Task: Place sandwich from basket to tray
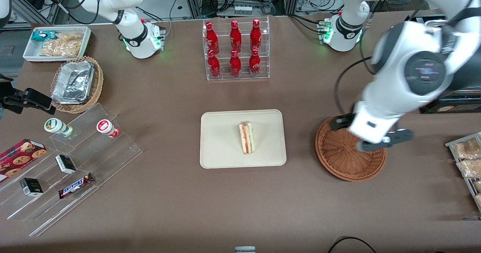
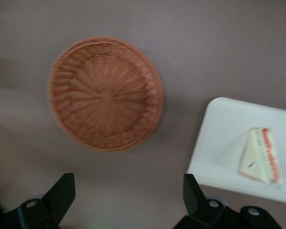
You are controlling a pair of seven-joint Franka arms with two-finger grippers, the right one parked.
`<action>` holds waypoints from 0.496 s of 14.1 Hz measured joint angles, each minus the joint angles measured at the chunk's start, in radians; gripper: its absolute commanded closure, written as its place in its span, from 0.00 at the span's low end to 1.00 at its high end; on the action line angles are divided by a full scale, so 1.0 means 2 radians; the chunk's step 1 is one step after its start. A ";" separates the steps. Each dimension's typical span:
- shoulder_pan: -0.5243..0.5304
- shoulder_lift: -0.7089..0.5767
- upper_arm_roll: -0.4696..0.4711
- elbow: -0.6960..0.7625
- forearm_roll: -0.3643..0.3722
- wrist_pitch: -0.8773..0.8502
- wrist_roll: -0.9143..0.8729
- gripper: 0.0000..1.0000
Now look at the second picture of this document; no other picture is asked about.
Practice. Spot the cream white plastic tray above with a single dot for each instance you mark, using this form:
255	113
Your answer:
221	143

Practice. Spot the round brown wicker basket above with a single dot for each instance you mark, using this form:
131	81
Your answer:
105	95

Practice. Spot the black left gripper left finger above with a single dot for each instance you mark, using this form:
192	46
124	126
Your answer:
59	198

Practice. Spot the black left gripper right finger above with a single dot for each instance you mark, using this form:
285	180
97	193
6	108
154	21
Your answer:
194	199

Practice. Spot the triangle sandwich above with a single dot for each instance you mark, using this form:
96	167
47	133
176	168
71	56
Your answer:
257	157

